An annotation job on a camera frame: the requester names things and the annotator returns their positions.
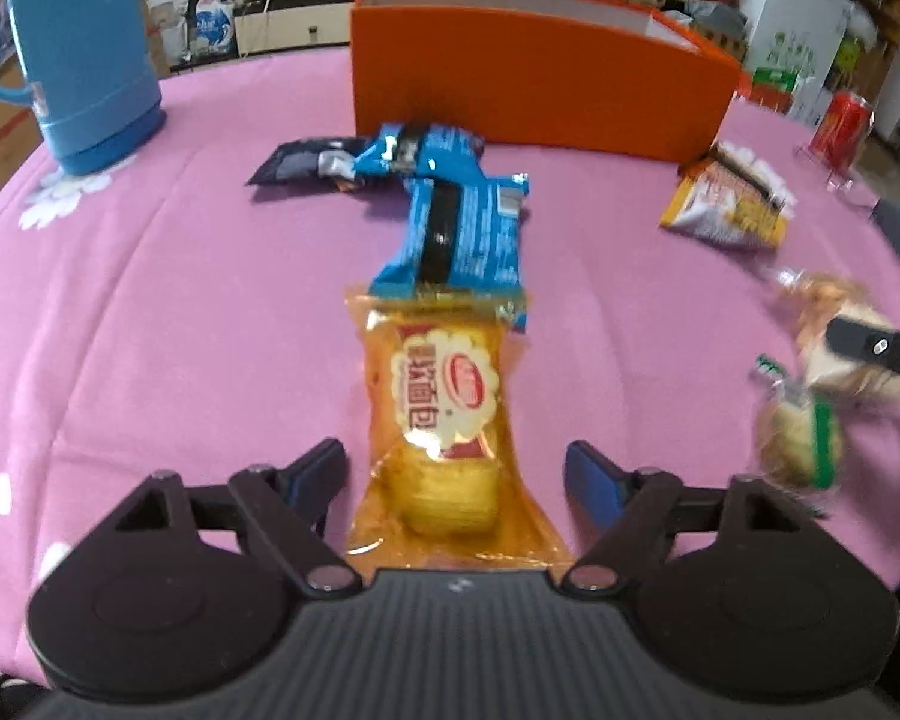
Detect cream bread pack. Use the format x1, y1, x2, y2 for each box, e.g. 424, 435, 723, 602
766, 266, 900, 405

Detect green striped snack pack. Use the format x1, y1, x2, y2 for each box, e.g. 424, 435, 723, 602
754, 355, 845, 494

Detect yellow soft bread pack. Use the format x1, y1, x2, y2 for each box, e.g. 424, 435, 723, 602
346, 291, 574, 577

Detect orange yellow snack bag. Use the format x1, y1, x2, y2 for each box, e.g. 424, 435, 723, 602
660, 140, 797, 252

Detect blue snack pack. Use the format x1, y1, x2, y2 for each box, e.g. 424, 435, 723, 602
354, 124, 530, 332

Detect dark navy snack pack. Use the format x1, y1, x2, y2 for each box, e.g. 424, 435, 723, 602
247, 137, 372, 187

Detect clear eyeglasses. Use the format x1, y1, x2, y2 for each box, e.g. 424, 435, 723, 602
795, 145, 880, 215

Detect red soda can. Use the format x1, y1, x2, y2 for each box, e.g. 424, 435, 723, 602
808, 89, 873, 176

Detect orange storage box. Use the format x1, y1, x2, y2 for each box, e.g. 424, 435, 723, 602
351, 0, 743, 163

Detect blue thermos jug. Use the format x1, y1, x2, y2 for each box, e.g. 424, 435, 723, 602
0, 0, 165, 176

